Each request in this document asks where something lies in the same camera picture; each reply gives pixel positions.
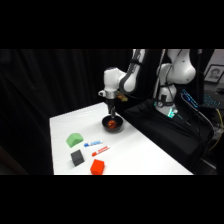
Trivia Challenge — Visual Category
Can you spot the blue-lit black device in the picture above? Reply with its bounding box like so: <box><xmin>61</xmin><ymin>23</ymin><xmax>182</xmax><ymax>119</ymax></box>
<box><xmin>180</xmin><ymin>88</ymin><xmax>201</xmax><ymax>110</ymax></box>

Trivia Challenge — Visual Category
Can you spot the red ball with yellow dots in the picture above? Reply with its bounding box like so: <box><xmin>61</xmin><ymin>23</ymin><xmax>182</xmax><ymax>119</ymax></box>
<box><xmin>106</xmin><ymin>120</ymin><xmax>117</xmax><ymax>130</ymax></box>

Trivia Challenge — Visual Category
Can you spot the blue-lit keyboard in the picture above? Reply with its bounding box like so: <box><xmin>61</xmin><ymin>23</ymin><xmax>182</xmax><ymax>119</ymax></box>
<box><xmin>202</xmin><ymin>93</ymin><xmax>224</xmax><ymax>110</ymax></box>

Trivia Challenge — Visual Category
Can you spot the blue white marker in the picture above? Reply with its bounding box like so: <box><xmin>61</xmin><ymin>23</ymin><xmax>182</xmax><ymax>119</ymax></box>
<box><xmin>83</xmin><ymin>139</ymin><xmax>104</xmax><ymax>148</ymax></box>

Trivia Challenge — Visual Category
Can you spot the green status light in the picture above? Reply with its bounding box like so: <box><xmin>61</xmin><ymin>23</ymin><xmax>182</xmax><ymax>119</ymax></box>
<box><xmin>167</xmin><ymin>108</ymin><xmax>177</xmax><ymax>119</ymax></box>

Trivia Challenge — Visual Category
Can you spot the yellow wrist mount piece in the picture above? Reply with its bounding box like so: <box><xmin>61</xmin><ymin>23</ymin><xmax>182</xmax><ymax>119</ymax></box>
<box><xmin>116</xmin><ymin>93</ymin><xmax>129</xmax><ymax>102</ymax></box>

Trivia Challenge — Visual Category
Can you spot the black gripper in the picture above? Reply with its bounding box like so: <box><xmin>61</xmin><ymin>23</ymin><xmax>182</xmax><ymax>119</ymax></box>
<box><xmin>105</xmin><ymin>97</ymin><xmax>118</xmax><ymax>122</ymax></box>

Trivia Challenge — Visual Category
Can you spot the black cube block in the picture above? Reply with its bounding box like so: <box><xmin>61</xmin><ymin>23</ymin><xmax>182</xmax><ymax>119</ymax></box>
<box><xmin>70</xmin><ymin>149</ymin><xmax>86</xmax><ymax>167</ymax></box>

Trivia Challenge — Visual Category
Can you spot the red cube block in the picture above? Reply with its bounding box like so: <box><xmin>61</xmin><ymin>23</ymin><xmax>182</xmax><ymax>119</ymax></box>
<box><xmin>89</xmin><ymin>158</ymin><xmax>106</xmax><ymax>176</ymax></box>

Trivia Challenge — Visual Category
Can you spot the black robot stand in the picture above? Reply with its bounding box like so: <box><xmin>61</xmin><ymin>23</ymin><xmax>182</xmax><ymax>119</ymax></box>
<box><xmin>124</xmin><ymin>99</ymin><xmax>216</xmax><ymax>175</ymax></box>

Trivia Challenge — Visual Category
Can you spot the yellow cable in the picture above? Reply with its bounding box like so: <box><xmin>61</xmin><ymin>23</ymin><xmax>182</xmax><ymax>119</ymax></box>
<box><xmin>209</xmin><ymin>108</ymin><xmax>224</xmax><ymax>152</ymax></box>

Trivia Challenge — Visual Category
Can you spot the red white marker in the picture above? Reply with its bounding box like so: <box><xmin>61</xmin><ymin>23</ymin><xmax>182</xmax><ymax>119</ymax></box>
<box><xmin>91</xmin><ymin>144</ymin><xmax>112</xmax><ymax>158</ymax></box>

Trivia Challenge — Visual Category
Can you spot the black bowl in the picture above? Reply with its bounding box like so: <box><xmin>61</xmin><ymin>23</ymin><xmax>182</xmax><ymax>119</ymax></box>
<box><xmin>101</xmin><ymin>114</ymin><xmax>124</xmax><ymax>134</ymax></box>

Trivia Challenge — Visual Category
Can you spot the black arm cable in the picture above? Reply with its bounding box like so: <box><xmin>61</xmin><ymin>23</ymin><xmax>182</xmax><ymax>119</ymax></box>
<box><xmin>126</xmin><ymin>49</ymin><xmax>183</xmax><ymax>101</ymax></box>

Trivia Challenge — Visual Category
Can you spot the framed portrait picture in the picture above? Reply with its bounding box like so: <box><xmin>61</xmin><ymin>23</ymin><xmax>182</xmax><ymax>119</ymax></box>
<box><xmin>203</xmin><ymin>63</ymin><xmax>224</xmax><ymax>84</ymax></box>

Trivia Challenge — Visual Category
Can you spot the green arched block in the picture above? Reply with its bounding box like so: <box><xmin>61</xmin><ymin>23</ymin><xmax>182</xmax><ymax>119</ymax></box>
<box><xmin>66</xmin><ymin>132</ymin><xmax>85</xmax><ymax>149</ymax></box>

